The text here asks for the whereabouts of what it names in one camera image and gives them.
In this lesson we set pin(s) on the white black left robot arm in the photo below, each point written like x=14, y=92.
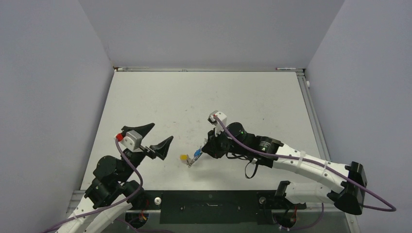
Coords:
x=116, y=188

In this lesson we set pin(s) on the aluminium rail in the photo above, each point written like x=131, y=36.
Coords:
x=193, y=69
x=315, y=123

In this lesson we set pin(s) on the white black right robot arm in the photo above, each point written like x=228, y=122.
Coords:
x=295, y=175

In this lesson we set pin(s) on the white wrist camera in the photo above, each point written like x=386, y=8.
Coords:
x=218, y=119
x=130, y=139

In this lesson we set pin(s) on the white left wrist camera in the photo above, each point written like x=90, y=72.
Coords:
x=130, y=139

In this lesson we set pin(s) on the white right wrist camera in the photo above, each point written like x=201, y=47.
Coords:
x=218, y=119

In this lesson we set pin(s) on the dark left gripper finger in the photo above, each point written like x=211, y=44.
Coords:
x=161, y=150
x=142, y=130

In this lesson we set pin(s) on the pink white marker pen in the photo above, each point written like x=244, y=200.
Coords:
x=286, y=69

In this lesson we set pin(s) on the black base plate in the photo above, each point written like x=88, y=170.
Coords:
x=214, y=206

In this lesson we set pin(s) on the blue key tag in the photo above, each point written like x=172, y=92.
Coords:
x=197, y=153

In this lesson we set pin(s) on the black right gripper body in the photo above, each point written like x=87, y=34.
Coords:
x=221, y=144

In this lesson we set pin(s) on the aluminium right side rail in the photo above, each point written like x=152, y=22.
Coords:
x=315, y=123

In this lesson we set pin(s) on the aluminium back rail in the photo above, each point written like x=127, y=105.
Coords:
x=193, y=69

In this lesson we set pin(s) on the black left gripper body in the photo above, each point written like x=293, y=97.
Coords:
x=137, y=157

